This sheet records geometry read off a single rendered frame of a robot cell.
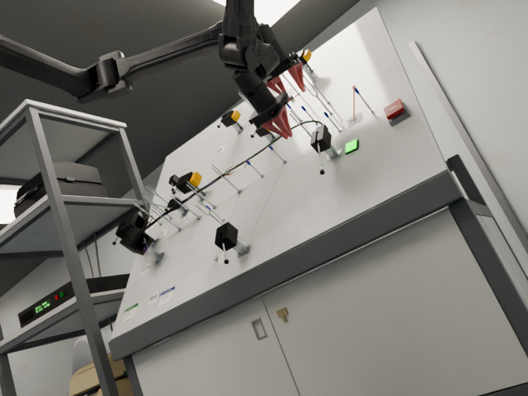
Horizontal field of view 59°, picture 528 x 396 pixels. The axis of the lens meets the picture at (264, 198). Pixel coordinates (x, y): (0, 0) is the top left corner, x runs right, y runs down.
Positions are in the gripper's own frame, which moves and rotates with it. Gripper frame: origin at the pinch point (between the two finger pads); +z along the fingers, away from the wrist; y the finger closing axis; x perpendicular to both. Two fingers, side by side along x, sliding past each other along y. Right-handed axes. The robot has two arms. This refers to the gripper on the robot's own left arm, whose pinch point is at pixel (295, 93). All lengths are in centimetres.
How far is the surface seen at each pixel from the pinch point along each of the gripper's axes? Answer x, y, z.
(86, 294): 27, 93, 23
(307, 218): 14.9, 7.6, 30.1
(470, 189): -36, -22, 57
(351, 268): 22.7, -0.9, 43.9
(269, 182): -5.4, 25.2, 20.5
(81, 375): 36, 111, 48
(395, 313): 28, -8, 56
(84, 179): -13, 110, -13
